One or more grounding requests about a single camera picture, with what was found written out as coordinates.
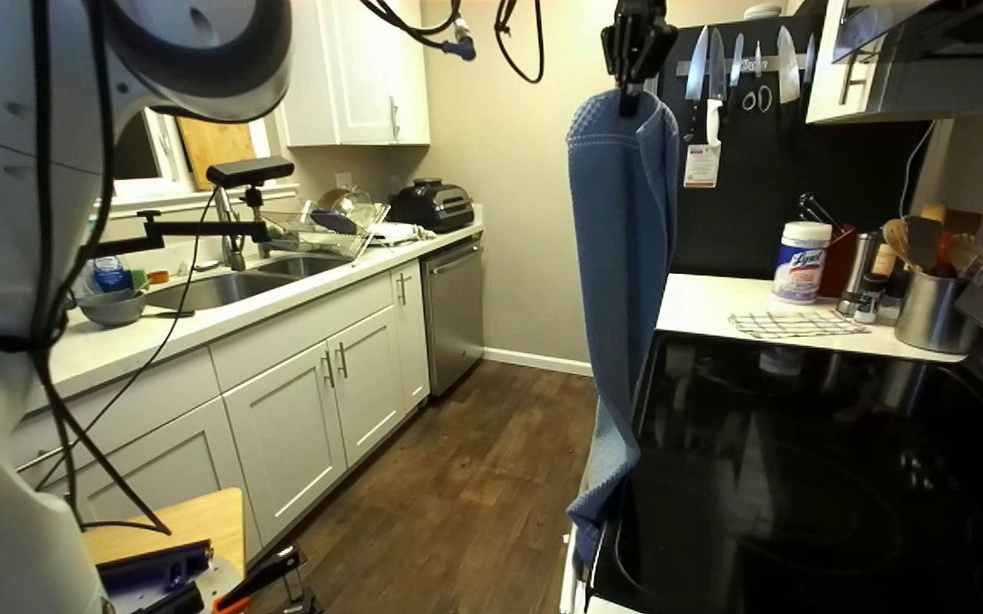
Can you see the knives on magnetic strip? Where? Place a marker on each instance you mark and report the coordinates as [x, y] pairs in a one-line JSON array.
[[723, 62]]

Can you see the black waffle maker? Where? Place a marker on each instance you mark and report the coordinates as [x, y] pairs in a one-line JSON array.
[[435, 204]]

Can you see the stainless dishwasher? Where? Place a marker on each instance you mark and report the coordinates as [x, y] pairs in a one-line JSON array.
[[453, 299]]

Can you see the stainless steel electric stove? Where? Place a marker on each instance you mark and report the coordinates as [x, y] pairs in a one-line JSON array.
[[794, 474]]

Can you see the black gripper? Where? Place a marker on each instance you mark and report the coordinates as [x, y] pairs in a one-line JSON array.
[[637, 46]]

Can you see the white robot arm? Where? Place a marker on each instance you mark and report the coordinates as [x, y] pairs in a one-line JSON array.
[[74, 71]]

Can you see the white sink base cabinets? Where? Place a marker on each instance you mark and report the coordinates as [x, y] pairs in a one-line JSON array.
[[279, 398]]

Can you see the metal utensil crock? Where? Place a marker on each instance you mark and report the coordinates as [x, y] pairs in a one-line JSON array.
[[928, 316]]

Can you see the disinfecting wipes canister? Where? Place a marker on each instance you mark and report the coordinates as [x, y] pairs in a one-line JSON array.
[[799, 259]]

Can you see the wooden stool with tools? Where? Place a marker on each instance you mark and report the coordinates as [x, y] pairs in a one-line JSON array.
[[186, 560]]

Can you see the wooden cutting board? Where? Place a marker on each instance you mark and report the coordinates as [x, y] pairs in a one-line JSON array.
[[211, 143]]

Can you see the black camera on stand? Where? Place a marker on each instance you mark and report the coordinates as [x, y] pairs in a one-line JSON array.
[[229, 229]]

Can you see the white trivet mat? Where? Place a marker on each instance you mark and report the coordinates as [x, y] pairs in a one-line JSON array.
[[794, 325]]

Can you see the black refrigerator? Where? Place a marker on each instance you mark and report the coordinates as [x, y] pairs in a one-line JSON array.
[[748, 170]]

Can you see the light blue towel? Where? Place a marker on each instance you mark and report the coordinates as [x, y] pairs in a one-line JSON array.
[[621, 186]]

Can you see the kitchen sink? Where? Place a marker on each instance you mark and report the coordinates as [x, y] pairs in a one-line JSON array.
[[239, 285]]

